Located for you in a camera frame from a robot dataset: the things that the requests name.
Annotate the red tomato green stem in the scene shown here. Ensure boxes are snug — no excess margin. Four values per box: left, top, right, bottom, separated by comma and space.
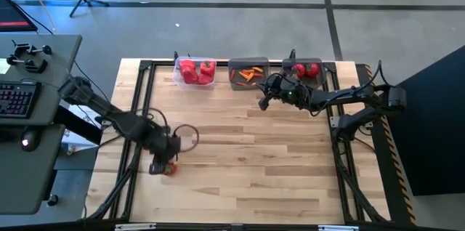
305, 62, 321, 78
163, 161, 179, 177
291, 63, 307, 79

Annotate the grey plastic bin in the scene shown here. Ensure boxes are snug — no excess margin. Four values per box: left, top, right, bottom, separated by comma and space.
227, 57, 270, 92
282, 57, 326, 90

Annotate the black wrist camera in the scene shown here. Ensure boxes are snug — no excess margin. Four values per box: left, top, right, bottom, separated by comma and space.
267, 73, 290, 96
168, 135, 182, 162

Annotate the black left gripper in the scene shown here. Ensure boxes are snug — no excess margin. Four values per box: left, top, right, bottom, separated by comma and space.
147, 131, 171, 176

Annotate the dark laptop screen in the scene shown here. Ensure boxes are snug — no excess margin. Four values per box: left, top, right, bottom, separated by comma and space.
0, 0, 39, 33

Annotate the black backlit keyboard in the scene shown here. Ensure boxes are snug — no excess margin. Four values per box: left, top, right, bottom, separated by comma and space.
0, 80, 42, 120

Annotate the yellow black hazard strip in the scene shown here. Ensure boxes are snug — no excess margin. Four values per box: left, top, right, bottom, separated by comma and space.
364, 63, 419, 227

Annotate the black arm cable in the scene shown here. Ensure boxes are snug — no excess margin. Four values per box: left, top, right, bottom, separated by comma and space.
134, 106, 201, 154
315, 60, 386, 118

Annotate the black computer mouse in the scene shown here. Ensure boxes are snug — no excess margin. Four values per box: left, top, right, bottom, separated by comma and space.
19, 128, 41, 153

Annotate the silver metal bracket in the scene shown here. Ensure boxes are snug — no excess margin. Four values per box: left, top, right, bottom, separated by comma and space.
318, 224, 360, 231
114, 223, 158, 231

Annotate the red bell pepper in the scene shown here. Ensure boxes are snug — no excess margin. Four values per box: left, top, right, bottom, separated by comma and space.
196, 73, 214, 86
179, 59, 197, 72
200, 60, 216, 78
181, 68, 199, 85

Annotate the white paper note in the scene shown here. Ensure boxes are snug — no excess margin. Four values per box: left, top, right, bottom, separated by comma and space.
0, 58, 12, 76

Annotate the white sheet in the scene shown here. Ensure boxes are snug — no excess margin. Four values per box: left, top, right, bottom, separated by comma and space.
57, 102, 102, 156

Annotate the grey side desk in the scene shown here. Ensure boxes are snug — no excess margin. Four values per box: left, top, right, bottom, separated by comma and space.
0, 33, 84, 127

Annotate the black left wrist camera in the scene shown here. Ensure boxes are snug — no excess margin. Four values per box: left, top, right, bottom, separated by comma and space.
168, 135, 182, 162

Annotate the dark floor mat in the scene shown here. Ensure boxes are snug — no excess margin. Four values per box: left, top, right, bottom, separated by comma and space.
386, 44, 465, 198

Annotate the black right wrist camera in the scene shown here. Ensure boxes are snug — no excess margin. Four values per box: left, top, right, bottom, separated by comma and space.
267, 73, 290, 96

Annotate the black aluminium table frame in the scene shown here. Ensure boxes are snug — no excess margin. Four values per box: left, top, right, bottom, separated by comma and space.
85, 51, 393, 224

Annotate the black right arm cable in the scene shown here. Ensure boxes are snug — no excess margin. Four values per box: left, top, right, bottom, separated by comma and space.
315, 60, 386, 118

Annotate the grey low desk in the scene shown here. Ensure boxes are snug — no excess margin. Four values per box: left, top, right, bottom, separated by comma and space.
0, 123, 67, 216

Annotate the black clamp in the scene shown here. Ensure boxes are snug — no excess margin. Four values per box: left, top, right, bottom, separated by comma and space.
6, 54, 49, 75
12, 41, 53, 57

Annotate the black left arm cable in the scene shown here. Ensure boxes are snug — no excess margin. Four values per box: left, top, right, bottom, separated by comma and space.
134, 106, 201, 154

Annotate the yellow cord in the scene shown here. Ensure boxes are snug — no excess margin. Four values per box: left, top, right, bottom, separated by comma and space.
16, 0, 58, 35

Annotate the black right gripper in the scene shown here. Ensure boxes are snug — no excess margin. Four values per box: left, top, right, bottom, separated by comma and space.
258, 78, 313, 111

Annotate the clear plastic bin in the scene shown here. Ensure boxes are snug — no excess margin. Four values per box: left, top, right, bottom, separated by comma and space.
172, 56, 218, 91

